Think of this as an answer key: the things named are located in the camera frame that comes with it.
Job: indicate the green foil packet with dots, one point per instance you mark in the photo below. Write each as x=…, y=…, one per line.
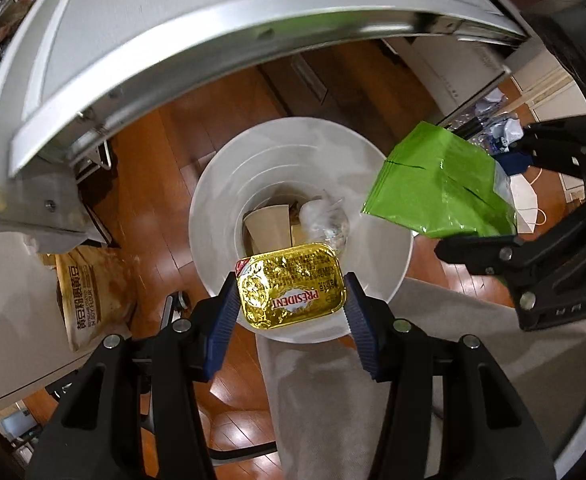
x=438, y=185

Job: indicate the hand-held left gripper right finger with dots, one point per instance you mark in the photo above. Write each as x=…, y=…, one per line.
x=365, y=335

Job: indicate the white face mask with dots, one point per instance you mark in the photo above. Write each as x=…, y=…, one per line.
x=523, y=205

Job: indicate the white round trash bin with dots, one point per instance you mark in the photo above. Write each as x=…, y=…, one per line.
x=223, y=195

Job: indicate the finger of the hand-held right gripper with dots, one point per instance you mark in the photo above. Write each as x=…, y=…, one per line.
x=513, y=164
x=483, y=254

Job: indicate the clear plastic bag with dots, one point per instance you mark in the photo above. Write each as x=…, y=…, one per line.
x=323, y=220

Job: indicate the brown flour bag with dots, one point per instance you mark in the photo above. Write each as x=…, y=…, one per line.
x=93, y=300

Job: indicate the gold foil butter packet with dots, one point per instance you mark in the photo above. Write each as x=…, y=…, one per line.
x=288, y=285

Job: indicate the metal-framed grey table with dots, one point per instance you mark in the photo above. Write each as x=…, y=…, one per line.
x=173, y=35

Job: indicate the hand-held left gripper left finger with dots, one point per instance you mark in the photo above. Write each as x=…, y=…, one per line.
x=223, y=325

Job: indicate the white cabinet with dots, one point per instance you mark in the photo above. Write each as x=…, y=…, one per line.
x=453, y=80

